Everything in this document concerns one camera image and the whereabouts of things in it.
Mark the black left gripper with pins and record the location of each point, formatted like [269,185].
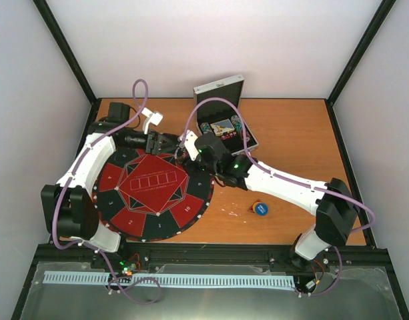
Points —
[153,146]

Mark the light blue cable duct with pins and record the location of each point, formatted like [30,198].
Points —
[173,281]

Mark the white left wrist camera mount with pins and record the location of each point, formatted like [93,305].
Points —
[151,118]

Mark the aluminium poker chip case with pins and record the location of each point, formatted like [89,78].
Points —
[230,89]

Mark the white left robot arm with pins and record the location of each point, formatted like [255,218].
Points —
[71,216]

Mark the blue small blind button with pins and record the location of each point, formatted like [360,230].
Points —
[260,208]

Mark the right poker chip row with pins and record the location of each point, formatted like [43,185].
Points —
[236,122]

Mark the round red black poker mat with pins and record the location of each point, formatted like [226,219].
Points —
[147,198]

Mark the boxed card deck in case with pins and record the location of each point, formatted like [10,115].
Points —
[222,127]

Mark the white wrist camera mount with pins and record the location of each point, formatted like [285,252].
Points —
[187,141]
[151,118]

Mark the red dice row in case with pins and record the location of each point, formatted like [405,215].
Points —
[227,136]

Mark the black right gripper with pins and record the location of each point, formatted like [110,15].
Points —
[189,168]

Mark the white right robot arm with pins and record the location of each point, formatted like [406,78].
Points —
[330,203]

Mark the poker chip row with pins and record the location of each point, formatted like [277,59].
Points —
[236,122]
[205,128]

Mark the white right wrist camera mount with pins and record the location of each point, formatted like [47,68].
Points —
[187,141]

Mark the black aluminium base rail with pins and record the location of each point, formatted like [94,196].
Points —
[273,257]

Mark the left poker chip row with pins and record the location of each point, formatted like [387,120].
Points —
[205,128]

